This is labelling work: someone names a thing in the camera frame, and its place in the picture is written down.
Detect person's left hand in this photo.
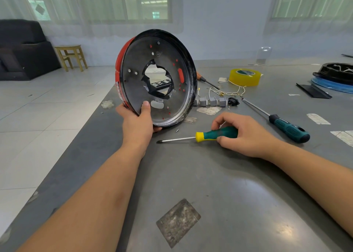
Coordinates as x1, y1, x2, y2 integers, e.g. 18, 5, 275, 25
116, 100, 163, 155

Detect person's right hand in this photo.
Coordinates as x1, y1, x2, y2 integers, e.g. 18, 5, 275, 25
211, 113, 285, 160

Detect green yellow handle screwdriver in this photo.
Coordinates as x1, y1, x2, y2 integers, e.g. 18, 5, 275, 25
156, 126, 239, 144

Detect teal handle screwdriver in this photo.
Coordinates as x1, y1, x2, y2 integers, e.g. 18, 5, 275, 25
242, 99, 311, 144

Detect white wire with ring terminal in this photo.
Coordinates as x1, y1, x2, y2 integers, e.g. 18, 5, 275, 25
208, 86, 227, 97
227, 78, 247, 96

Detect red round appliance base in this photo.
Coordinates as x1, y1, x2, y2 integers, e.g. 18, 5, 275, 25
115, 29, 198, 128

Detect person's right forearm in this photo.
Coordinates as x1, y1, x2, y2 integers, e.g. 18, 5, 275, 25
270, 143, 353, 236

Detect person's left forearm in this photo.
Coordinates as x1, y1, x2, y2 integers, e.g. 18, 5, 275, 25
17, 147, 145, 252

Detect black round appliance part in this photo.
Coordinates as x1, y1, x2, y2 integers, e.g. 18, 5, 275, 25
319, 63, 353, 85

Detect black remote control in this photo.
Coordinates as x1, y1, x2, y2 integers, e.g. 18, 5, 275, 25
150, 79, 172, 90

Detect crumpled white tape piece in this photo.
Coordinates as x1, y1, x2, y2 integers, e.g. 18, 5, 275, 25
197, 106, 222, 116

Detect yellow tape roll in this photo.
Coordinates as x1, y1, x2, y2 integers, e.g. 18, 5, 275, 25
229, 68, 262, 88

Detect narrow white tape strip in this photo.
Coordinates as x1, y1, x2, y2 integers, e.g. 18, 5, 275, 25
307, 113, 332, 125

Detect black flat plate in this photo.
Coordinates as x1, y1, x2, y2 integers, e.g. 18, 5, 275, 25
296, 82, 333, 100

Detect wide white tape strips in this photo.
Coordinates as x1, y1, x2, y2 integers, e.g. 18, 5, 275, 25
330, 130, 353, 147

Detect small wooden stool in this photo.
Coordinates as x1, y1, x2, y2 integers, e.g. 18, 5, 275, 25
54, 45, 88, 72

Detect sheer white curtain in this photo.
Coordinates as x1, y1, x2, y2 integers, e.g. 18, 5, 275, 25
0, 0, 183, 37
265, 0, 353, 35

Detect large barred window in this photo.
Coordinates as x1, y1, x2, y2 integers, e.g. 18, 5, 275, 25
273, 0, 353, 19
28, 0, 170, 22

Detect black armchair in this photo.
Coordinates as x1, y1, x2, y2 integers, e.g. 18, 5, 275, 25
0, 19, 61, 81

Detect orange handle screwdriver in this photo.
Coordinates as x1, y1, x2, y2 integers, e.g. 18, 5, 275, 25
196, 72, 220, 90

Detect blue ring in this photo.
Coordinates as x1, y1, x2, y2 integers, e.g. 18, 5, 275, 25
311, 77, 353, 94

